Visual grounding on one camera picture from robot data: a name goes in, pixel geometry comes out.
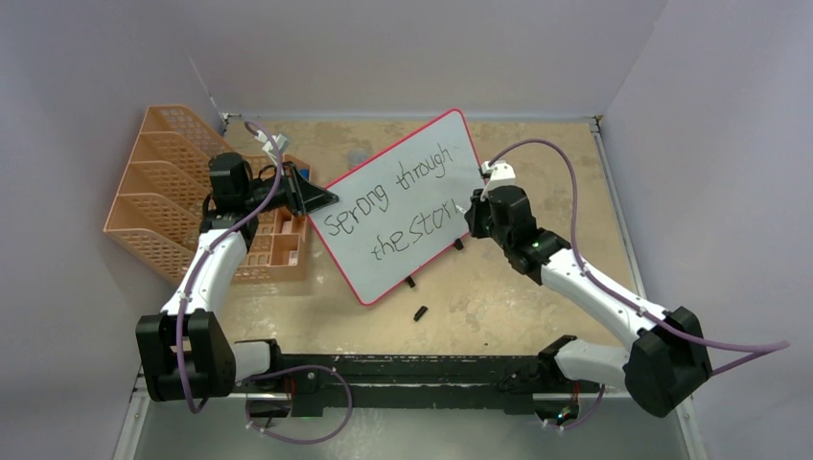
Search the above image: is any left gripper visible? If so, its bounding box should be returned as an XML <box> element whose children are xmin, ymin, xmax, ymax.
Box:
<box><xmin>242</xmin><ymin>161</ymin><xmax>337</xmax><ymax>218</ymax></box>

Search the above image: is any red-framed whiteboard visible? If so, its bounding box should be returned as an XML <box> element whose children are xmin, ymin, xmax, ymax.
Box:
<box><xmin>309</xmin><ymin>108</ymin><xmax>484</xmax><ymax>306</ymax></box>

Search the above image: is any black marker cap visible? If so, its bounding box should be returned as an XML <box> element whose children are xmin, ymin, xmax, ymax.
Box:
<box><xmin>413</xmin><ymin>306</ymin><xmax>428</xmax><ymax>322</ymax></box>

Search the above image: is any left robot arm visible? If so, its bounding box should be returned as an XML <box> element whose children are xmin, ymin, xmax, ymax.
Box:
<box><xmin>135</xmin><ymin>152</ymin><xmax>339</xmax><ymax>413</ymax></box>

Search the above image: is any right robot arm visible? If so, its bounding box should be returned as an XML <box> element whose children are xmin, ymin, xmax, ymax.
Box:
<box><xmin>464</xmin><ymin>186</ymin><xmax>712</xmax><ymax>418</ymax></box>

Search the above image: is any clear jar of clips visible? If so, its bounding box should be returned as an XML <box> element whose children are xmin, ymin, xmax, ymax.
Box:
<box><xmin>348</xmin><ymin>148</ymin><xmax>371</xmax><ymax>169</ymax></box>

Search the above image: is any orange plastic file organizer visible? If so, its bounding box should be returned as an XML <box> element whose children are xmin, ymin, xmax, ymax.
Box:
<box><xmin>104</xmin><ymin>104</ymin><xmax>309</xmax><ymax>283</ymax></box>

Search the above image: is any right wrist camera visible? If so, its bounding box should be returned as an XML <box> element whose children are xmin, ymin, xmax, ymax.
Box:
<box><xmin>480</xmin><ymin>160</ymin><xmax>516</xmax><ymax>201</ymax></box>

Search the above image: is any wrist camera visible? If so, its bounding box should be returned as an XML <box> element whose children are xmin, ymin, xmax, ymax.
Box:
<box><xmin>263</xmin><ymin>133</ymin><xmax>290</xmax><ymax>165</ymax></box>
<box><xmin>480</xmin><ymin>160</ymin><xmax>516</xmax><ymax>201</ymax></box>

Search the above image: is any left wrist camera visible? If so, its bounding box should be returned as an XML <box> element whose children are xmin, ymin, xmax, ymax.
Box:
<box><xmin>263</xmin><ymin>133</ymin><xmax>290</xmax><ymax>165</ymax></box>

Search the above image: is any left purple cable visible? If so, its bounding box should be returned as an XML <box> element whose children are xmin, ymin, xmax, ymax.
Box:
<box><xmin>174</xmin><ymin>120</ymin><xmax>284</xmax><ymax>415</ymax></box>

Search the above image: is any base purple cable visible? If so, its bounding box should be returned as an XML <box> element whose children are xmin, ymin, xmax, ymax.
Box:
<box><xmin>245</xmin><ymin>365</ymin><xmax>354</xmax><ymax>446</ymax></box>

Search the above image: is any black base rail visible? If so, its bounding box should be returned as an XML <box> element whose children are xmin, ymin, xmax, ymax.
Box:
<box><xmin>221</xmin><ymin>346</ymin><xmax>601</xmax><ymax>417</ymax></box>

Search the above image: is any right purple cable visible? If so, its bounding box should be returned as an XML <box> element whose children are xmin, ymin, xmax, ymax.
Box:
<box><xmin>486</xmin><ymin>139</ymin><xmax>792</xmax><ymax>377</ymax></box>

